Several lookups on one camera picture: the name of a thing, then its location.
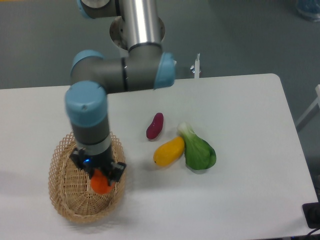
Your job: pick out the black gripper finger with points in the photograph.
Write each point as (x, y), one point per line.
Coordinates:
(81, 161)
(113, 171)

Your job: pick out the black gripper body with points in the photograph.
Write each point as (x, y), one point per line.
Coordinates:
(102, 159)

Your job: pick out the orange toy fruit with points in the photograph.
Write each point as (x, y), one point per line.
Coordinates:
(99, 183)

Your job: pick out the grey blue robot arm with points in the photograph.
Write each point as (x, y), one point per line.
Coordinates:
(93, 77)

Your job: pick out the woven wicker basket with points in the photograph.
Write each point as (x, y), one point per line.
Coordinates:
(70, 191)

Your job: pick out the yellow toy mango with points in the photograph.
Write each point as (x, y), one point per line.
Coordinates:
(169, 152)

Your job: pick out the purple toy sweet potato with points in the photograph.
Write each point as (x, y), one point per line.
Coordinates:
(156, 126)

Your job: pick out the green toy bok choy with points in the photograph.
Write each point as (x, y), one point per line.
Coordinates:
(199, 154)

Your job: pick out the black device at table edge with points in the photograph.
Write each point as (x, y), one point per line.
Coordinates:
(312, 214)

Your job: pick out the blue object top right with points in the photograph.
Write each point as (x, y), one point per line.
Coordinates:
(309, 9)

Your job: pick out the white pedestal foot bracket right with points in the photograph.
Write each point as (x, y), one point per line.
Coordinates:
(194, 71)

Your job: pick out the white frame at right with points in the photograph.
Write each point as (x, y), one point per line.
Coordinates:
(310, 112)

